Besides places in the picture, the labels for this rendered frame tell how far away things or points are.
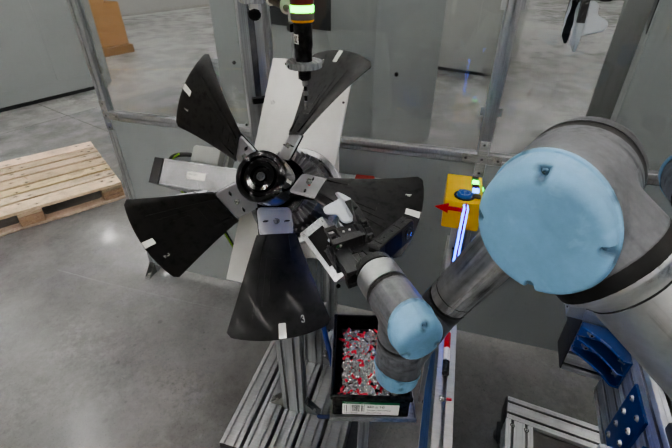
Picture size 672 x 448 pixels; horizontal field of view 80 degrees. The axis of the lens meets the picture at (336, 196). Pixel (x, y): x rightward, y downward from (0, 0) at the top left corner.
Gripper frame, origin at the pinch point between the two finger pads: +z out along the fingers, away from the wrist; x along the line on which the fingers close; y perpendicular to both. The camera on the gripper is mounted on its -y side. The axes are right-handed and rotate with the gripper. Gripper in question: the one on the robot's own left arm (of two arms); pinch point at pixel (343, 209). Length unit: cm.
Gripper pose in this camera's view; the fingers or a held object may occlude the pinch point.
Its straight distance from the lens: 84.7
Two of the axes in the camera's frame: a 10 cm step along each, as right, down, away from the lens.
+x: 1.0, 8.3, 5.5
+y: -9.3, 2.7, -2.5
